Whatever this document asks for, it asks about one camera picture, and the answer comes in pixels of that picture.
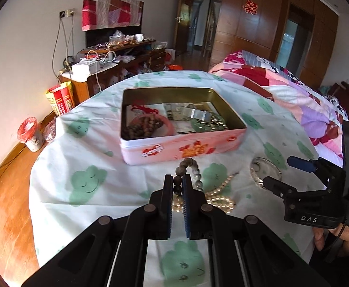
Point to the white red gift bag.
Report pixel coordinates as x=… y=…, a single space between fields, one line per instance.
x=170 y=56

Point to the wooden door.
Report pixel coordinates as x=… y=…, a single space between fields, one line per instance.
x=182 y=21

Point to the orange plastic bag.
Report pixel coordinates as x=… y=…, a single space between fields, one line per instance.
x=173 y=67

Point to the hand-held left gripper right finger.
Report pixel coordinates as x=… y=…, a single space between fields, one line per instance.
x=187 y=215

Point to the bin with red plastic bag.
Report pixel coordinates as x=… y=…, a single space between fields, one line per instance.
x=29 y=133

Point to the red white television cover cloth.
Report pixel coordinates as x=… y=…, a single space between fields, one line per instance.
x=111 y=13

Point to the wall power outlet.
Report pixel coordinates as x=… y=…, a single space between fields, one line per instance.
x=67 y=13

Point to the clear plastic bag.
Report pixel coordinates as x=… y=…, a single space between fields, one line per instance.
x=50 y=131

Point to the red yellow carton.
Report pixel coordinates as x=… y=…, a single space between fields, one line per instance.
x=61 y=101

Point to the wooden wardrobe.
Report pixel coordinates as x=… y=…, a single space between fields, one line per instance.
x=252 y=36

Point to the white mug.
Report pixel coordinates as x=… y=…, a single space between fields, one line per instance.
x=139 y=37

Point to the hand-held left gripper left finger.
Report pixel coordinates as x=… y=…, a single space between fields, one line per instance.
x=168 y=215

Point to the red paper cut decoration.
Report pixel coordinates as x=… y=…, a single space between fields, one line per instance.
x=250 y=6

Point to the silver metal band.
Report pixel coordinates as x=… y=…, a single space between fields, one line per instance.
x=198 y=114

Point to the white cloud print sheet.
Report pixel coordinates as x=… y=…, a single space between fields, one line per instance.
x=102 y=143

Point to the wooden television cabinet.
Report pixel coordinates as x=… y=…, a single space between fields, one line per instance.
x=81 y=88

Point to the pink metal tin box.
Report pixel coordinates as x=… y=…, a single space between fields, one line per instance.
x=168 y=151

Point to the person's right hand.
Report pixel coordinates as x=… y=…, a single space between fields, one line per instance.
x=320 y=239

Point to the black television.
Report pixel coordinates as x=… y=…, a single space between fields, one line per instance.
x=99 y=37

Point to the black white floral pillow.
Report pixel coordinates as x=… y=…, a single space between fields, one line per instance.
x=337 y=104

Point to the bed with colourful quilt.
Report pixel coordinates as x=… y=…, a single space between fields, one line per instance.
x=282 y=86

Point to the white box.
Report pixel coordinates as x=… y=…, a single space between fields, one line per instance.
x=84 y=68

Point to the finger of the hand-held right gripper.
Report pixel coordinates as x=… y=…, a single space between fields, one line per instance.
x=299 y=163
x=277 y=185

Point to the clear glass bangle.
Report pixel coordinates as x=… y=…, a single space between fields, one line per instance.
x=253 y=169

